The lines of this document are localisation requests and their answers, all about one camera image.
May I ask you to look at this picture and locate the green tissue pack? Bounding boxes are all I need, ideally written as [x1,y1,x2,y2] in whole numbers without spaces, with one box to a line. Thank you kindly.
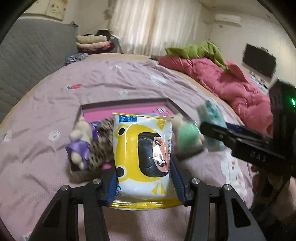
[196,101,227,152]

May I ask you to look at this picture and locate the green squishy egg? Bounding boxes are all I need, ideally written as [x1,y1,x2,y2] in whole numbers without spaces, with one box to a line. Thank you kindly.
[177,123,203,151]

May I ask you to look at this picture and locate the leopard print scrunchie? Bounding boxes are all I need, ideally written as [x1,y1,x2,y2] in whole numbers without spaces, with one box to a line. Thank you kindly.
[88,118,114,171]

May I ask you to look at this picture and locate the cream bear purple dress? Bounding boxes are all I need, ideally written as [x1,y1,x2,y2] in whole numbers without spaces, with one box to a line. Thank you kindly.
[66,116,93,170]

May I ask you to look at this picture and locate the yellow frog wet wipes pack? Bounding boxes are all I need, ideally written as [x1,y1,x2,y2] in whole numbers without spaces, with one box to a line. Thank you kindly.
[111,113,181,210]

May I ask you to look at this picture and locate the beige bear pink dress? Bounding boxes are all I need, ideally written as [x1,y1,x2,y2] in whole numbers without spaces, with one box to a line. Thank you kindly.
[171,113,189,133]

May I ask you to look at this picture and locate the purple frog wet wipes pack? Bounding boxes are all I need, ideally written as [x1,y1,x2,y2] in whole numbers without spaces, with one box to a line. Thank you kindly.
[89,121,101,140]

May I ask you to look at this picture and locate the person's right hand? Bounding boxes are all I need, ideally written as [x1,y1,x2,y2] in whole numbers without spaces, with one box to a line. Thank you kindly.
[251,165,295,223]

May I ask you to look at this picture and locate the pink quilted duvet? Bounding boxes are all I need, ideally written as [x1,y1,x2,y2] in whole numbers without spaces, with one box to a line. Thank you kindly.
[158,56,273,135]

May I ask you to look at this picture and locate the shallow grey cardboard box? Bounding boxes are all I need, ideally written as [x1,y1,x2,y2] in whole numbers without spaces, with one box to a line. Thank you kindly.
[70,98,205,183]

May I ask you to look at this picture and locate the green blanket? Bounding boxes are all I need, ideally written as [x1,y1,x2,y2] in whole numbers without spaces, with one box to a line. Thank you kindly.
[165,41,229,70]

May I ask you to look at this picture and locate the lilac patterned bed sheet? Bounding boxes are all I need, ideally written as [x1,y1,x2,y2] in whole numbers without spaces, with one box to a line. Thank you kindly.
[1,58,253,240]

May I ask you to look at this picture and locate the dark floral cloth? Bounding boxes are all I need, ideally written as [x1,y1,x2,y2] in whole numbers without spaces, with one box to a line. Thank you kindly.
[65,53,88,66]

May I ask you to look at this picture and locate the white curtains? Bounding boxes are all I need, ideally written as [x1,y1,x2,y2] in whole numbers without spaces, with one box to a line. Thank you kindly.
[109,1,202,56]

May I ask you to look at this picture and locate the stack of folded clothes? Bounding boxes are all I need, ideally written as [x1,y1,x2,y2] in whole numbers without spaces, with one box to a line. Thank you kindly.
[76,30,118,55]

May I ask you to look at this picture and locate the grey quilted headboard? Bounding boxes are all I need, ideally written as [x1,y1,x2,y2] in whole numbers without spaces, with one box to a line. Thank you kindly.
[1,18,78,120]

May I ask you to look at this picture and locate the black wall television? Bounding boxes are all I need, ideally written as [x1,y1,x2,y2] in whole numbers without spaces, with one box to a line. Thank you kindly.
[242,44,276,78]

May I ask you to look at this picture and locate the white wall air conditioner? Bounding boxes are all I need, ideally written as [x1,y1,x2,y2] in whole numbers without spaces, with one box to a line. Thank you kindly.
[214,14,242,27]

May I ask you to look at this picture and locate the floral wall painting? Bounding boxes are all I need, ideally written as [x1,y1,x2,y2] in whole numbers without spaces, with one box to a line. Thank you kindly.
[45,0,68,21]

